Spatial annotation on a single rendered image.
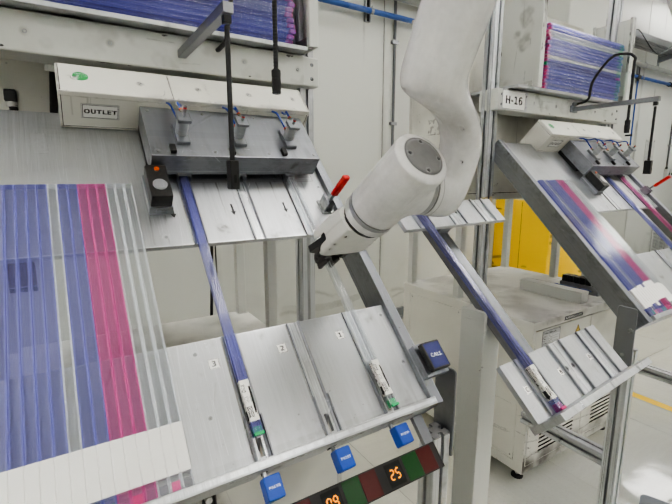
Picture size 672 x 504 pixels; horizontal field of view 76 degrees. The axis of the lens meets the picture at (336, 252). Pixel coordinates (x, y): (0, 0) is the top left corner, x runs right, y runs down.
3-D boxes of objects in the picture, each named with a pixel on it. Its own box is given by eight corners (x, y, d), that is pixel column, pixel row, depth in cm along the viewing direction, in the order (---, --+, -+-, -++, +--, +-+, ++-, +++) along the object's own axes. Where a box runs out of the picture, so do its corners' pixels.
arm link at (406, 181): (396, 188, 72) (347, 181, 68) (446, 137, 62) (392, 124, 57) (407, 232, 68) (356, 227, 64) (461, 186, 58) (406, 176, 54)
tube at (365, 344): (395, 406, 70) (398, 404, 69) (388, 409, 69) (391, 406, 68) (292, 180, 93) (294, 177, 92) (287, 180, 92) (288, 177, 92)
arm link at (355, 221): (389, 184, 72) (379, 194, 74) (344, 185, 67) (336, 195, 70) (407, 228, 69) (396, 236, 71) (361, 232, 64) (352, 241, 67)
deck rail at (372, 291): (424, 413, 78) (443, 401, 73) (416, 416, 77) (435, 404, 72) (294, 143, 111) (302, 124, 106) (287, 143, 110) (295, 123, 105)
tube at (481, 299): (560, 410, 70) (565, 407, 70) (556, 413, 70) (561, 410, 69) (403, 191, 94) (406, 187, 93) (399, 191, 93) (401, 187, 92)
